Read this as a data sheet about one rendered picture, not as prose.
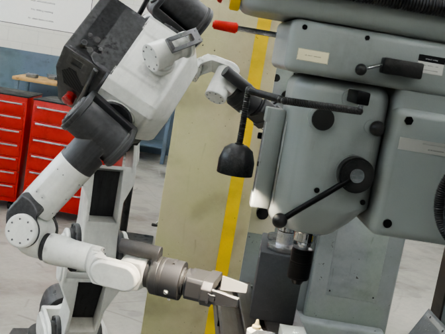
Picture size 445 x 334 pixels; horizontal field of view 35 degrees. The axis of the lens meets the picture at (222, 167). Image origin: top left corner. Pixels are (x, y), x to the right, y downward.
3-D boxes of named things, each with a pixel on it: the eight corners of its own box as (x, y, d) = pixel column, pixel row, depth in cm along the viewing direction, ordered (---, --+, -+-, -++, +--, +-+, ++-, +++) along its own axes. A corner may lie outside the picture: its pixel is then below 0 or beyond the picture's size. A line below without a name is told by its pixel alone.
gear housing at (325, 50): (283, 70, 132) (293, 16, 130) (269, 66, 156) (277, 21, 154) (455, 99, 134) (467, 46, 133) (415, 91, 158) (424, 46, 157)
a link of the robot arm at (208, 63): (228, 99, 209) (187, 83, 211) (240, 75, 213) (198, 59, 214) (229, 88, 203) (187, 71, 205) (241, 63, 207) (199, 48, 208)
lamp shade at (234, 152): (211, 167, 142) (216, 138, 141) (244, 171, 145) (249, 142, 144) (223, 175, 136) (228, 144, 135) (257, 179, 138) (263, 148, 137)
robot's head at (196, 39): (151, 47, 165) (163, 33, 159) (180, 36, 170) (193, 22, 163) (163, 70, 165) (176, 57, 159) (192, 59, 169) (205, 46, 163)
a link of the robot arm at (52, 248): (79, 276, 157) (0, 255, 160) (95, 271, 167) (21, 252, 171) (89, 229, 157) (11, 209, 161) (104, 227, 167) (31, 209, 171)
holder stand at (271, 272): (248, 317, 189) (261, 246, 186) (251, 291, 211) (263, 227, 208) (293, 326, 189) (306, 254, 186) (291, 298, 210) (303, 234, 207)
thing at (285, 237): (295, 246, 193) (298, 224, 192) (288, 248, 189) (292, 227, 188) (279, 241, 195) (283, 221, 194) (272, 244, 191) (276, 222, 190)
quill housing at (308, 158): (270, 233, 139) (299, 73, 134) (260, 209, 159) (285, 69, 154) (363, 247, 140) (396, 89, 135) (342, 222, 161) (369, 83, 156)
